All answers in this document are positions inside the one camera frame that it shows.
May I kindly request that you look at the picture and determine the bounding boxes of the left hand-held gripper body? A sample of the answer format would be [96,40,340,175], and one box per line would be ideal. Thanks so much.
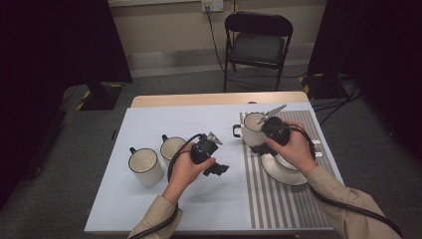
[190,131,224,167]

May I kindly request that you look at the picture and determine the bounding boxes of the grey striped placemat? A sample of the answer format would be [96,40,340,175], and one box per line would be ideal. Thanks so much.
[239,110,344,230]

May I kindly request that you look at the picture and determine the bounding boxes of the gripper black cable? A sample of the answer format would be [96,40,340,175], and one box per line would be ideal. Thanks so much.
[288,123,404,239]
[127,132,206,239]

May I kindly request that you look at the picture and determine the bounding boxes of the pale blue table cover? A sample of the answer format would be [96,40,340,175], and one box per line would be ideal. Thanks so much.
[84,102,345,234]

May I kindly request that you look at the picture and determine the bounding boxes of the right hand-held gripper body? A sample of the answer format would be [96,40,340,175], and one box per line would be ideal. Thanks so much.
[256,104,293,147]

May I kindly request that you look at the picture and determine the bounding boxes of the black folding chair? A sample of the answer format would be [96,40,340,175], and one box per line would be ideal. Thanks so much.
[223,11,295,94]

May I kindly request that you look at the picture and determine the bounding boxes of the black floor cables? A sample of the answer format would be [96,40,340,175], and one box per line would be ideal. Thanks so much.
[312,75,364,127]

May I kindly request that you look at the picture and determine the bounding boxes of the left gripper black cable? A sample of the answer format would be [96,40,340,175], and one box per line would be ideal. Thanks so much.
[127,132,206,239]

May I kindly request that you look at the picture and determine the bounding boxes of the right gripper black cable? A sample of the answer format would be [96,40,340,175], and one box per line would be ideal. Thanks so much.
[288,123,404,239]

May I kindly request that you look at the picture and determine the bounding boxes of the white wall socket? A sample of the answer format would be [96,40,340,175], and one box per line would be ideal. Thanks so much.
[200,0,225,14]

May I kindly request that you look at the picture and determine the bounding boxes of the white saucer plate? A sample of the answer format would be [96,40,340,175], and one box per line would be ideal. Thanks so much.
[260,152,311,187]

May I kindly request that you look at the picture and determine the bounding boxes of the black curtain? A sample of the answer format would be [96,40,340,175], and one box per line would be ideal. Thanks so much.
[0,0,133,208]
[306,0,422,162]

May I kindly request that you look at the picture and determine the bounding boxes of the person's left hand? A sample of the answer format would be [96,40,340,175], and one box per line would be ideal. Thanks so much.
[161,142,217,205]

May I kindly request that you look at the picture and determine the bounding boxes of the white mug black rim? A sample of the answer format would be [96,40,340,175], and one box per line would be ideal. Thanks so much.
[232,112,269,148]
[159,133,188,167]
[127,146,165,187]

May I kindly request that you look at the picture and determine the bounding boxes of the person's right hand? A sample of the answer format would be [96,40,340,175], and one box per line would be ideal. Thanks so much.
[264,120,319,177]

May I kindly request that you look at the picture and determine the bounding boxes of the black stand base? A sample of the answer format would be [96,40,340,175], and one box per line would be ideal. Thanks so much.
[298,73,347,101]
[75,82,123,113]

